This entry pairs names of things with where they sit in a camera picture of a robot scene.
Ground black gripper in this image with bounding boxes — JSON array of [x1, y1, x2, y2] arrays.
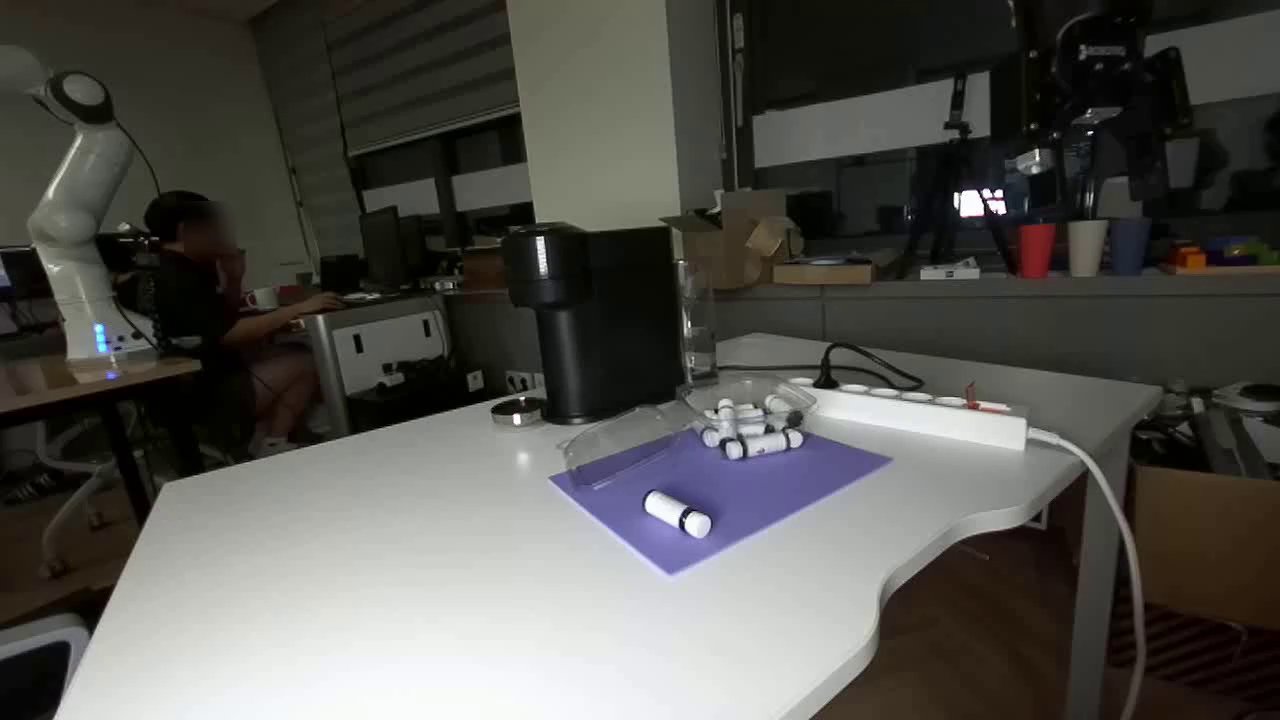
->
[[1051, 5, 1191, 140]]

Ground blue cup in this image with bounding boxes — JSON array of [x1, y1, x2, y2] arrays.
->
[[1109, 211, 1156, 280]]

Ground white cup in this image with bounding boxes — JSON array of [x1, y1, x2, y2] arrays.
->
[[1065, 214, 1112, 280]]

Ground red cup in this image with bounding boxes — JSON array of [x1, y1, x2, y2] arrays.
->
[[1013, 218, 1058, 285]]

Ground orange and green toys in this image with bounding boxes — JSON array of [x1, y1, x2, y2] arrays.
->
[[1156, 234, 1280, 280]]

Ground small white box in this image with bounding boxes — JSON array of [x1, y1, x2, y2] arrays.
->
[[917, 256, 982, 285]]

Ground flat brown box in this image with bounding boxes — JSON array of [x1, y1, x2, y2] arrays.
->
[[768, 256, 881, 286]]

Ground white power strip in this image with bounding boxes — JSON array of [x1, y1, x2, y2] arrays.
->
[[774, 375, 1033, 457]]

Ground large brown cardboard box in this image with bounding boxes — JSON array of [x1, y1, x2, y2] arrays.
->
[[1129, 457, 1280, 636]]

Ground purple mat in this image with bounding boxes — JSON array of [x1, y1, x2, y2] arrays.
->
[[546, 427, 895, 580]]

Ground black coffee machine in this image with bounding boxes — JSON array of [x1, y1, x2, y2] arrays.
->
[[499, 218, 687, 427]]

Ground round metal drip tray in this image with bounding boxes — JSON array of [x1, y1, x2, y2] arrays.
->
[[488, 391, 546, 427]]

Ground white drawer cabinet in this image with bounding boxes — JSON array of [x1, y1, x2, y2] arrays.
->
[[301, 291, 459, 434]]

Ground seated person in black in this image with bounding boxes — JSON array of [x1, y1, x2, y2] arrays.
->
[[137, 186, 347, 460]]

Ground wooden desk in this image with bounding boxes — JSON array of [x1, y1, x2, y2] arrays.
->
[[0, 346, 206, 528]]

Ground white chair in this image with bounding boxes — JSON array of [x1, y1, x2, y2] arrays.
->
[[0, 609, 90, 720]]

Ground black camera tripod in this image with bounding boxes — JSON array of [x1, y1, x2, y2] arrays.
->
[[909, 74, 1014, 280]]

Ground black plug with cable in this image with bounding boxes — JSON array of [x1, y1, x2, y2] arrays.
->
[[813, 334, 932, 394]]

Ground white power cable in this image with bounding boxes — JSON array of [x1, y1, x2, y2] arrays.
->
[[1020, 423, 1150, 720]]

